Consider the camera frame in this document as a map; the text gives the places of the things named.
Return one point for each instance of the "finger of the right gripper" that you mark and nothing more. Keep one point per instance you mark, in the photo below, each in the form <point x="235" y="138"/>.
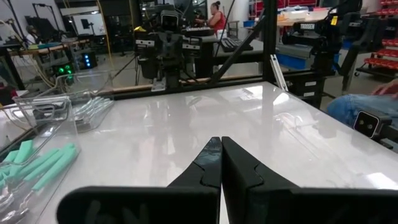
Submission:
<point x="164" y="46"/>
<point x="176" y="46"/>

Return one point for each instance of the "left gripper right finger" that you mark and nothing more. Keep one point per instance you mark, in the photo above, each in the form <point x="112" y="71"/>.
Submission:
<point x="248" y="193"/>

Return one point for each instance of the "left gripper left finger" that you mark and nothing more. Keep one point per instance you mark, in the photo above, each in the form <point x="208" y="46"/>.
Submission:
<point x="199" y="180"/>

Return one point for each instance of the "background black robot arm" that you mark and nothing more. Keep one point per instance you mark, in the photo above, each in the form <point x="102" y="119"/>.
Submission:
<point x="320" y="34"/>

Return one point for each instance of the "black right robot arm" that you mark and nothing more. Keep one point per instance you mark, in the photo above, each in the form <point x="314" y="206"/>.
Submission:
<point x="172" y="73"/>

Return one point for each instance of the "person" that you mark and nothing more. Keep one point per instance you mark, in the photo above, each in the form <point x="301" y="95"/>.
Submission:
<point x="31" y="35"/>
<point x="216" y="18"/>

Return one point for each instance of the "black keyboard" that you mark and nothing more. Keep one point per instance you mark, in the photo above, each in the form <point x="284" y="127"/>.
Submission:
<point x="236" y="45"/>

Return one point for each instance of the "grey desk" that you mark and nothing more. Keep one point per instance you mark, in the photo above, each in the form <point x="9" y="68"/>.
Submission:
<point x="252" y="49"/>

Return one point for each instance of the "clear plastic bin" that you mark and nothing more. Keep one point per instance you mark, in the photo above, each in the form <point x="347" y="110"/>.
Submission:
<point x="66" y="124"/>
<point x="105" y="77"/>

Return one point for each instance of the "black computer blue lights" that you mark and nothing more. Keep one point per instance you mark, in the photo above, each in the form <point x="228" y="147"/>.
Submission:
<point x="88" y="60"/>

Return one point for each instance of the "white screen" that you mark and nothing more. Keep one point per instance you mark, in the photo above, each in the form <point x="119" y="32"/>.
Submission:
<point x="90" y="25"/>

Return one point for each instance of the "blue plastic crate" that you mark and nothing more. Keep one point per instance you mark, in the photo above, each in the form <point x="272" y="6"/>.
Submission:
<point x="293" y="61"/>

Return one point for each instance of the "black perforated computer case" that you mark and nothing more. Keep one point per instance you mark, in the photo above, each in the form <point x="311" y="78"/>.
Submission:
<point x="63" y="74"/>

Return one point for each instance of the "red storage bin rack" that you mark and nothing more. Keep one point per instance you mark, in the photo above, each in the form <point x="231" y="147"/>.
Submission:
<point x="382" y="59"/>
<point x="295" y="3"/>

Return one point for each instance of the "wooden table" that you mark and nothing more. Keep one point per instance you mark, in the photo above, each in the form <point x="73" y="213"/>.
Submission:
<point x="46" y="46"/>

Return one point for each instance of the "black drawer cabinet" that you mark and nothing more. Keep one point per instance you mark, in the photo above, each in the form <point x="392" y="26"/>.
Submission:
<point x="306" y="88"/>

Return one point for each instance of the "black tripod stand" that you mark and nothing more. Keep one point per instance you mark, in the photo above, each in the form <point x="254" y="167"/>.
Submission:
<point x="46" y="15"/>

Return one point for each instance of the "person's leg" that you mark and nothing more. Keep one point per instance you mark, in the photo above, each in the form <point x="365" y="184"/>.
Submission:
<point x="351" y="107"/>

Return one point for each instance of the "yellow tag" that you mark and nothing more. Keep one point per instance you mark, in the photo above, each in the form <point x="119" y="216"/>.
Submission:
<point x="334" y="20"/>

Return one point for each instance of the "dark red object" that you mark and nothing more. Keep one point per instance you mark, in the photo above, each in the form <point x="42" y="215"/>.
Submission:
<point x="7" y="93"/>

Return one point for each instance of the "person's hand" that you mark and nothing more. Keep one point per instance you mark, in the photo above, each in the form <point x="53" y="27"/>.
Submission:
<point x="387" y="88"/>

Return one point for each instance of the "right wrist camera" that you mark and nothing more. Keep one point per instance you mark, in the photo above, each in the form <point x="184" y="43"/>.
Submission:
<point x="169" y="20"/>

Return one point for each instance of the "silver frame bracket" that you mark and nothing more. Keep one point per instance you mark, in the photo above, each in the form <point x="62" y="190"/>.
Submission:
<point x="158" y="84"/>

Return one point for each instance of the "silver diagonal frame strip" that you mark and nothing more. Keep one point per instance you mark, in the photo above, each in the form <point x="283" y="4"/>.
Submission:
<point x="279" y="73"/>

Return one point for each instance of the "black stereo camera box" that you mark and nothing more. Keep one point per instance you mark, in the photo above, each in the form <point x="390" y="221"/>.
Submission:
<point x="370" y="123"/>

